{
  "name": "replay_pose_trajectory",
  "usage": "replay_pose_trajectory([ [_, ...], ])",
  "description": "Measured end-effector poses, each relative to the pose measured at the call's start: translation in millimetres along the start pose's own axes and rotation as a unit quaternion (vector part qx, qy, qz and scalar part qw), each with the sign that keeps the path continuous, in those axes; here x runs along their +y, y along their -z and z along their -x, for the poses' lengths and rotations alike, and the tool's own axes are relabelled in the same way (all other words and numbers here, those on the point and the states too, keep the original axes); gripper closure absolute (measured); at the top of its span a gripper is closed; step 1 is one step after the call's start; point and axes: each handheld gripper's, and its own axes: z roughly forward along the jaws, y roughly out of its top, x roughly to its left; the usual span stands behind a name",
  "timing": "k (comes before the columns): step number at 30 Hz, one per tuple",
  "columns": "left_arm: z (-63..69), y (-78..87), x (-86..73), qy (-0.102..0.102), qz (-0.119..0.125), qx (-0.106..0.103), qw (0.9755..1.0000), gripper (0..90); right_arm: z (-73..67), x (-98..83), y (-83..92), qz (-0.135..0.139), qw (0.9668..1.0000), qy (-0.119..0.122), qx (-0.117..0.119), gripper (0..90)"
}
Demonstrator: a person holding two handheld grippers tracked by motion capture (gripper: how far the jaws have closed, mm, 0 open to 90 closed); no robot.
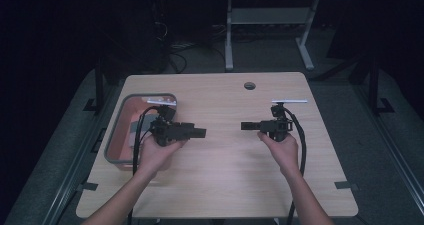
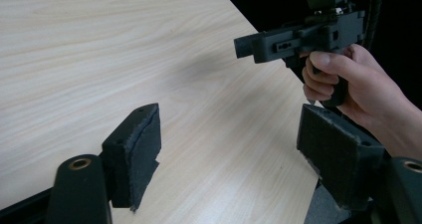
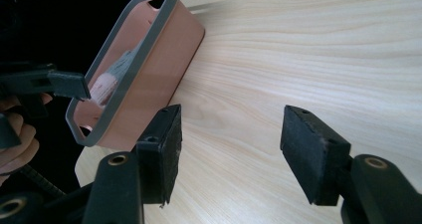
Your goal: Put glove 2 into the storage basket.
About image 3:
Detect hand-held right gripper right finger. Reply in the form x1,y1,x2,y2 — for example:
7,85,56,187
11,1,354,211
279,104,352,207

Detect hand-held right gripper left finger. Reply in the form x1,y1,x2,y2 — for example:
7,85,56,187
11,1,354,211
135,104,183,207

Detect pink basket grey rim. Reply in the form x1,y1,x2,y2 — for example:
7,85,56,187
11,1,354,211
65,0,206,152

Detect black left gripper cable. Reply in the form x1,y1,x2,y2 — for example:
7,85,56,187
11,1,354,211
18,163,68,198

